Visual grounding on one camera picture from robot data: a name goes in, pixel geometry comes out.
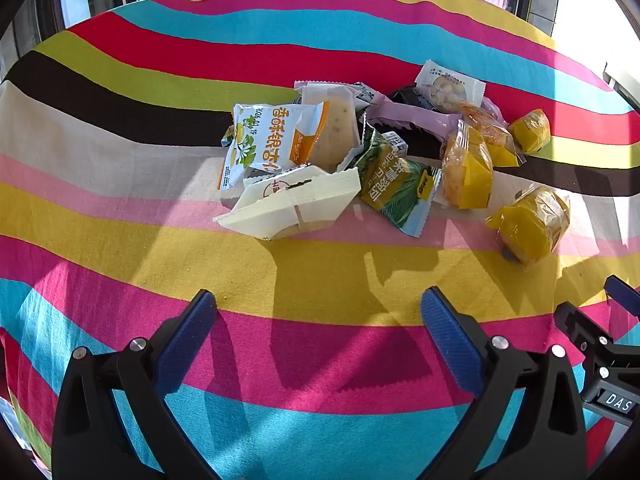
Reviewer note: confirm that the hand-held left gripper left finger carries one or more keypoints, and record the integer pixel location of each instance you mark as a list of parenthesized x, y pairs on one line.
[(192, 330)]

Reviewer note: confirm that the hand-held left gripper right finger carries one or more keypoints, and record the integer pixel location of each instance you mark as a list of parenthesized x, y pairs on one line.
[(447, 342)]

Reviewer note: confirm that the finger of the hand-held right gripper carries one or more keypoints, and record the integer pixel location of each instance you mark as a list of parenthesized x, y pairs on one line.
[(624, 295), (582, 332)]

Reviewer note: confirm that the yellow cake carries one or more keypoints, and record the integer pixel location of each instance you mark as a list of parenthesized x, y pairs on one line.
[(531, 131), (470, 170), (532, 225), (492, 135)]

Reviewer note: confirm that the green snack packet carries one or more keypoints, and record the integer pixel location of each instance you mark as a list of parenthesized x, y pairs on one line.
[(395, 144), (395, 195)]

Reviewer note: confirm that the white orange snack packet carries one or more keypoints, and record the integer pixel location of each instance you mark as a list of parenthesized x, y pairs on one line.
[(260, 135)]

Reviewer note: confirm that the black snack packet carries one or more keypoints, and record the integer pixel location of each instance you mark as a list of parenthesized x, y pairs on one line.
[(405, 95)]

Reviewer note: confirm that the clear round pastry packet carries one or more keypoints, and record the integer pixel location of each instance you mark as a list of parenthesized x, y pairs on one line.
[(445, 87)]

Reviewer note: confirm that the small blue white packet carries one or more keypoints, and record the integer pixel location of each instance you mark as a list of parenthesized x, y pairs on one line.
[(365, 94)]

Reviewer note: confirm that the striped colourful cloth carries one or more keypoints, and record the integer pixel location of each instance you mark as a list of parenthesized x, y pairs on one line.
[(310, 280)]

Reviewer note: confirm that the purple snack packet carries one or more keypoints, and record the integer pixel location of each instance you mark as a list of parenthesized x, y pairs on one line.
[(415, 119)]

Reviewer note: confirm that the translucent beige pastry packet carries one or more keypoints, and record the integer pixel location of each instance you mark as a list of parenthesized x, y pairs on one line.
[(337, 125)]

